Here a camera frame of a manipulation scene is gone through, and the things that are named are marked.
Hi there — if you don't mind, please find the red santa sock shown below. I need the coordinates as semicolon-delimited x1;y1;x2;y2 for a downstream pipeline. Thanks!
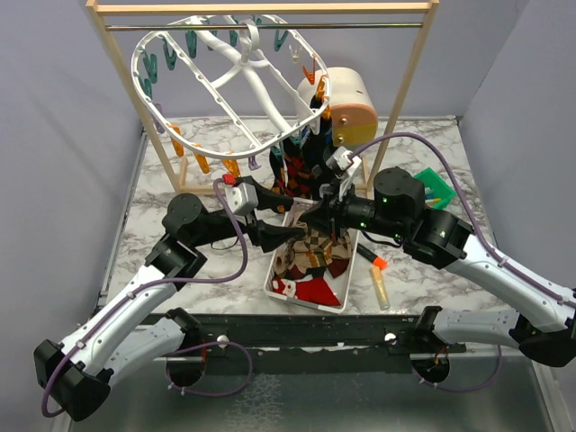
272;277;341;307

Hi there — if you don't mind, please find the black orange marker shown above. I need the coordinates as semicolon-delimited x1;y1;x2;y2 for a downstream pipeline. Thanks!
356;243;388;270

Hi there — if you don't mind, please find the white oval clip hanger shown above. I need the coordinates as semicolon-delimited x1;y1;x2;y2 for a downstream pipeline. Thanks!
129;14;333;166

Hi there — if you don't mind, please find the black red yellow argyle sock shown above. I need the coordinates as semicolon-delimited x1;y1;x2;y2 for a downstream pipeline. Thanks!
268;143;295;197

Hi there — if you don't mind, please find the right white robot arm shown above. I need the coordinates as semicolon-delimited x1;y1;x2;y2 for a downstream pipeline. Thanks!
301;167;575;367

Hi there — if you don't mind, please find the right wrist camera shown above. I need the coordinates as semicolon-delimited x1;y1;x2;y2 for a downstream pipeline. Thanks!
326;147;362;202

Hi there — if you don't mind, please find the black metal base rail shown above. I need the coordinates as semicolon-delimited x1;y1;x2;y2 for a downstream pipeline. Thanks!
89;310;467;374

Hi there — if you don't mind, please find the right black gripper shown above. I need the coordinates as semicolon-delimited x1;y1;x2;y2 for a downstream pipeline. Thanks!
297;176;407;241

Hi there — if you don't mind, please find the wooden clothes rack frame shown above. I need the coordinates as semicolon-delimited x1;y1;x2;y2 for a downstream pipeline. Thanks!
85;1;439;192

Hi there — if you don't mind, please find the yellow translucent tube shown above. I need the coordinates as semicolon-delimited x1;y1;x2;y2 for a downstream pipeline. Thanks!
370;265;390;311

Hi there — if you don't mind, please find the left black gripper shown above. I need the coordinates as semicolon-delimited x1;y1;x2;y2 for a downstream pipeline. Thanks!
192;176;303;251

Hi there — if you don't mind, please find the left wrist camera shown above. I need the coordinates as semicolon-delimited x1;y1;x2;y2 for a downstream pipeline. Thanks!
225;183;258;216

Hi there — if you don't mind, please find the cream cylindrical toy drum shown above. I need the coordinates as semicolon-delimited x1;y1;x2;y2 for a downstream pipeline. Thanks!
294;66;380;158

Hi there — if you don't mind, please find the beige brown argyle sock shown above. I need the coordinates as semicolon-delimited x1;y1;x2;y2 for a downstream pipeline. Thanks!
273;221;353;280

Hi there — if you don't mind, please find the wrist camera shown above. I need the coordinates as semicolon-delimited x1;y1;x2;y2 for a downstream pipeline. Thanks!
326;147;362;202
225;183;258;216

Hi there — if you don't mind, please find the white perforated plastic basket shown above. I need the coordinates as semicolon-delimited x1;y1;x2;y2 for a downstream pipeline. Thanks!
263;199;358;314

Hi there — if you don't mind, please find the green plastic bin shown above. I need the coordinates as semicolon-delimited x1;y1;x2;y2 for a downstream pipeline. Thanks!
414;167;456;210

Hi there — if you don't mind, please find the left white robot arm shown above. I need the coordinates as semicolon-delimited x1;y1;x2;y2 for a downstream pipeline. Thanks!
33;175;299;421

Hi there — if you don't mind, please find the black sock with label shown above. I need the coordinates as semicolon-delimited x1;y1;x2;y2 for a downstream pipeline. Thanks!
302;108;337;190

